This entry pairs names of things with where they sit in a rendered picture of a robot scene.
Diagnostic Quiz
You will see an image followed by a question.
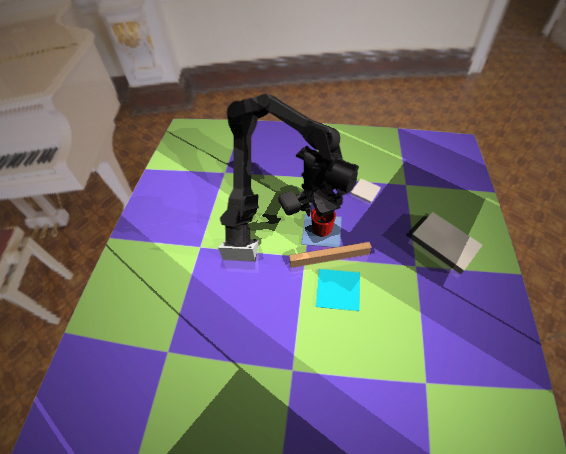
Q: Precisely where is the red cup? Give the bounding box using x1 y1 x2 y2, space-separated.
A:
311 208 336 237

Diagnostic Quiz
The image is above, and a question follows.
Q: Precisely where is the brown wooden block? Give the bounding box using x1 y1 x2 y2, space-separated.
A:
289 242 372 268

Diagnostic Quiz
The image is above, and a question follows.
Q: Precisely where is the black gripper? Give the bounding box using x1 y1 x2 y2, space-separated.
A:
278 172 347 217

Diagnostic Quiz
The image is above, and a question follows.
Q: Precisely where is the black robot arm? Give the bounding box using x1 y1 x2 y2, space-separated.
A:
219 94 359 247

